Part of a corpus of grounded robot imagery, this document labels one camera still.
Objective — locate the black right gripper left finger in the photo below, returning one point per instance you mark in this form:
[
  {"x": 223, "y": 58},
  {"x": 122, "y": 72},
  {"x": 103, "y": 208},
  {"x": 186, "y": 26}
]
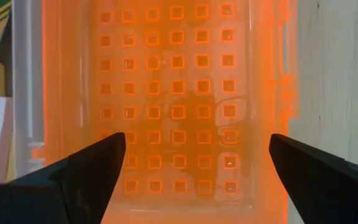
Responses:
[{"x": 57, "y": 193}]

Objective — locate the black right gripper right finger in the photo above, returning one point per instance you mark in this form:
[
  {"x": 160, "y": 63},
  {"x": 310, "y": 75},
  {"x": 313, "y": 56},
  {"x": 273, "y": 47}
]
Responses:
[{"x": 328, "y": 186}]

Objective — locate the clear plastic pencil box base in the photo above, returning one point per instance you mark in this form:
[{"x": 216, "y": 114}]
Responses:
[{"x": 26, "y": 77}]

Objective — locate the orange pencil box lid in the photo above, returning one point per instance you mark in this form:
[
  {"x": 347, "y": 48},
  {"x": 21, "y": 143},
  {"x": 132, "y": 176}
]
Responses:
[{"x": 179, "y": 93}]

